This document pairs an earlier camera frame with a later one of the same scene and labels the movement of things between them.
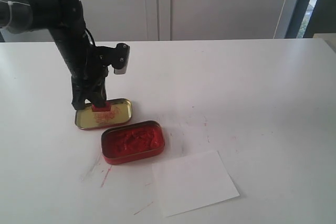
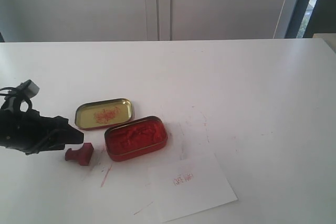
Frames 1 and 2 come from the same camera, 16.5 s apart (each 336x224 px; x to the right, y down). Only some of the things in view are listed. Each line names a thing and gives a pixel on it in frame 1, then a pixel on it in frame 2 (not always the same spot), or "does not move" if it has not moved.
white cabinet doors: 173,6 does not move
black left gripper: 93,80 → 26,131
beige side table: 329,38 does not move
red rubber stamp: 106,108 → 83,155
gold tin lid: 121,112 does not move
